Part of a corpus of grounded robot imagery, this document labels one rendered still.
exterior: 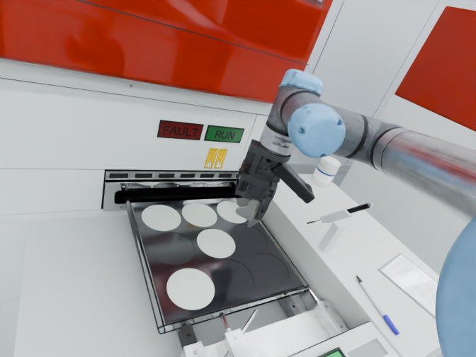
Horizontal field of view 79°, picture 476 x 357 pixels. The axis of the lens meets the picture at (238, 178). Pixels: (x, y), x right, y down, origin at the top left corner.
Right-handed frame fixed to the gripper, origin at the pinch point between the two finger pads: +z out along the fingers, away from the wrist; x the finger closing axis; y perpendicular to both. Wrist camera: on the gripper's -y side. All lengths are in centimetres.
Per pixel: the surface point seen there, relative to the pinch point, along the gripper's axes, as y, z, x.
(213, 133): 15.7, -10.9, -19.6
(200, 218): 12.4, 9.3, -7.5
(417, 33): -151, -75, -292
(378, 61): -120, -39, -273
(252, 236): -2.9, 9.3, -6.4
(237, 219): 1.8, 9.2, -11.5
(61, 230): 44.5, 17.3, 2.0
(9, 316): 58, 55, 5
